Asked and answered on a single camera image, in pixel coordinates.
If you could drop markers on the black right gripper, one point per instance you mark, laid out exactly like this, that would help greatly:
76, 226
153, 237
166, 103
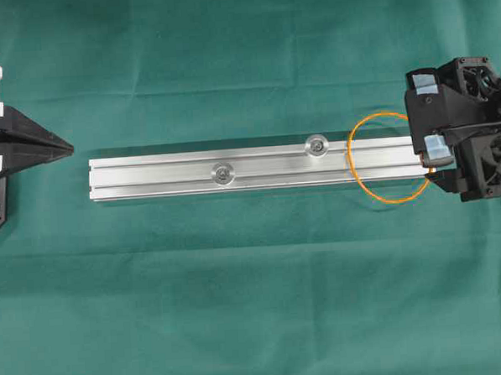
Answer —
477, 171

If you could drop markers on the orange rubber band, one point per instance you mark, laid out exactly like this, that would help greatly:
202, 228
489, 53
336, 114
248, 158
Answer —
351, 164

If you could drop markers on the right silver pulley shaft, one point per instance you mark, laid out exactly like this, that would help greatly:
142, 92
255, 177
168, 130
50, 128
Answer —
316, 145

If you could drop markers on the silver pulley shaft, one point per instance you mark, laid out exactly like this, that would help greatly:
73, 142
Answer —
316, 145
223, 173

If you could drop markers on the left silver pulley shaft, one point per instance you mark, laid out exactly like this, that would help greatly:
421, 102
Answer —
223, 173

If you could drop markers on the green table cloth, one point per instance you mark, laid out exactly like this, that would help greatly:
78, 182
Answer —
309, 281

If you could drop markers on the aluminium extrusion rail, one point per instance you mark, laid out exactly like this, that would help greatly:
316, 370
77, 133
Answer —
256, 168

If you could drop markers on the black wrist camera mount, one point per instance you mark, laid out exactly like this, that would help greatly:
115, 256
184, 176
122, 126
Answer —
435, 103

